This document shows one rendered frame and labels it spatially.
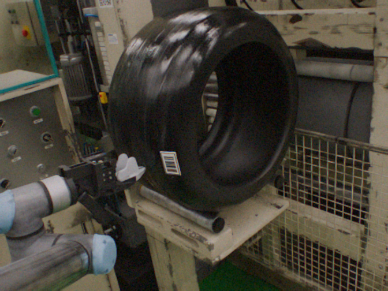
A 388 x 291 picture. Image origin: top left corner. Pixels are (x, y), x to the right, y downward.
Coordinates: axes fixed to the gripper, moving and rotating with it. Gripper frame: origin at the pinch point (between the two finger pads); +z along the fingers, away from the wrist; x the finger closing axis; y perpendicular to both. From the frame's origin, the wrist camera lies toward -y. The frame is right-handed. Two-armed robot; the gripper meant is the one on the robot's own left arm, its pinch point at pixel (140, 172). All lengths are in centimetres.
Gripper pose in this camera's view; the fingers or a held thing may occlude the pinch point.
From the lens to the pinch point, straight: 98.5
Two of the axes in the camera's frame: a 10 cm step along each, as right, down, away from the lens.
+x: -6.9, -2.2, 6.9
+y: -0.4, -9.4, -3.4
